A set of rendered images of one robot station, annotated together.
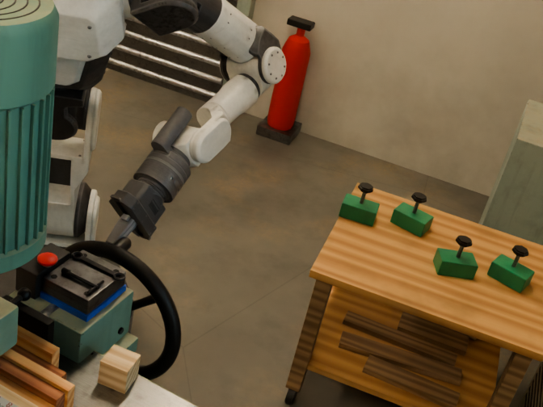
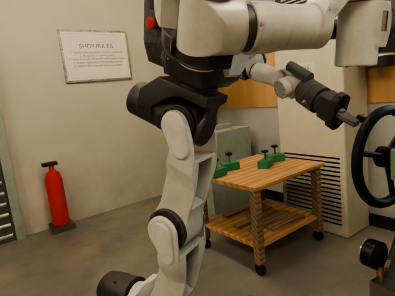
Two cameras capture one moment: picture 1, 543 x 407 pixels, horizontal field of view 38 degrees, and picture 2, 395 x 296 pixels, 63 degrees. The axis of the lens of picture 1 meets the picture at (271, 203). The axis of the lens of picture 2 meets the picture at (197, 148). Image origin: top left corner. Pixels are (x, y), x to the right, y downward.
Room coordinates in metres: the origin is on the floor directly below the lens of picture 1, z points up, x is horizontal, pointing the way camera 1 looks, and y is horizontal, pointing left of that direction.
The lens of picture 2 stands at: (0.91, 1.24, 1.04)
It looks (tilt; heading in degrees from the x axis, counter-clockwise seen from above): 10 degrees down; 312
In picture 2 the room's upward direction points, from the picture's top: 6 degrees counter-clockwise
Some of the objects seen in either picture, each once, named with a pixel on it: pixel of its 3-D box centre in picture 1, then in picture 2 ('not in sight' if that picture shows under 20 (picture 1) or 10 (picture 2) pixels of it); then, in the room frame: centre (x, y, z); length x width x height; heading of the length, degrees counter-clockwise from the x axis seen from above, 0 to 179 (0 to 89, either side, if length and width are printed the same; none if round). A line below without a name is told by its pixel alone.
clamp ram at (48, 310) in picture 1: (39, 322); not in sight; (0.88, 0.30, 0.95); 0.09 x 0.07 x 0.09; 70
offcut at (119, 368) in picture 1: (119, 368); not in sight; (0.85, 0.16, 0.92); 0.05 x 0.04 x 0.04; 78
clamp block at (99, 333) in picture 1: (71, 314); not in sight; (0.95, 0.27, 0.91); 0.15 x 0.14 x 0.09; 70
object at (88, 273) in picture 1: (72, 276); not in sight; (0.96, 0.28, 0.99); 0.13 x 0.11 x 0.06; 70
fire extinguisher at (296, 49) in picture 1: (290, 78); (56, 195); (3.65, 0.05, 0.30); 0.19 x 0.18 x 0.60; 167
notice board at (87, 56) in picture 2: not in sight; (97, 56); (3.60, -0.54, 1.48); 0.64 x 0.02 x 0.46; 77
